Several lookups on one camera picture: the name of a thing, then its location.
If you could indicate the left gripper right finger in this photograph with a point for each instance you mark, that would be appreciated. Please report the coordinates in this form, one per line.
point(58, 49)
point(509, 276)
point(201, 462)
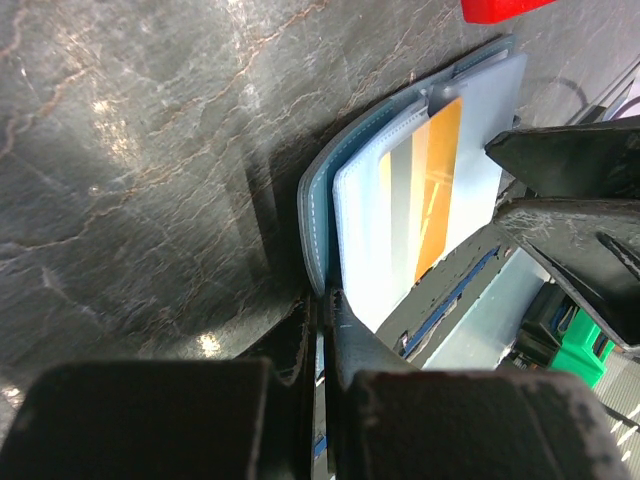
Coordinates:
point(386, 419)

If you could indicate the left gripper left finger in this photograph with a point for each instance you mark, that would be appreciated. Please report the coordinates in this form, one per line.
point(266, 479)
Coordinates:
point(250, 417)

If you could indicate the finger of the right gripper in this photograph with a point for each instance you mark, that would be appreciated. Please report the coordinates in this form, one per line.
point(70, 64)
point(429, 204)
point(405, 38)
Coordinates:
point(591, 249)
point(597, 160)

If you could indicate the gold brown credit card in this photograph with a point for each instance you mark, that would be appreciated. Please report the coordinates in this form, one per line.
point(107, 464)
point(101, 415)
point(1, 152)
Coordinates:
point(416, 174)

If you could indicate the red plastic bin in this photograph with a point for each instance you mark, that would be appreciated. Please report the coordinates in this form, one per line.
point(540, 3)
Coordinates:
point(487, 12)

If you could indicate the blue leather card holder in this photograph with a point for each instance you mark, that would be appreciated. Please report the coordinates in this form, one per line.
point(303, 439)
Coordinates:
point(344, 216)

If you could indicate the green plastic block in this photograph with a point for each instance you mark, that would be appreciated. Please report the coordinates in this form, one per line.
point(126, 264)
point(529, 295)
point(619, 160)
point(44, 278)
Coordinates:
point(584, 350)

